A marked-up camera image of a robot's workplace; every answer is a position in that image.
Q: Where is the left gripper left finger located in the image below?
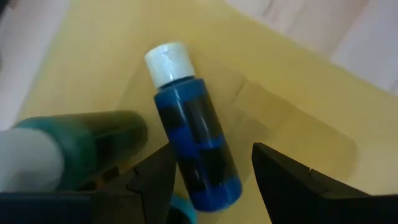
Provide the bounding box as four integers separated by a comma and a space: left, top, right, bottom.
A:
0, 144, 178, 224

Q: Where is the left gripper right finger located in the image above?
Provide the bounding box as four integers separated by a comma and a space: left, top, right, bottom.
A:
251, 142, 398, 224

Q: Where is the small teal paint bottle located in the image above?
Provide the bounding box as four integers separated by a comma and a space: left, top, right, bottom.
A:
169, 194, 198, 224

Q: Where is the small green paint bottle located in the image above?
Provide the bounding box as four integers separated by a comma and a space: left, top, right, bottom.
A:
0, 110, 149, 193

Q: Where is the small blue paint bottle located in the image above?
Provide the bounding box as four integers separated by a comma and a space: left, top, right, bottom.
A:
144, 42, 243, 213

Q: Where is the yellow translucent plastic bin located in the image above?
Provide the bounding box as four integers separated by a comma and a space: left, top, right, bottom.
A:
12, 0, 398, 224

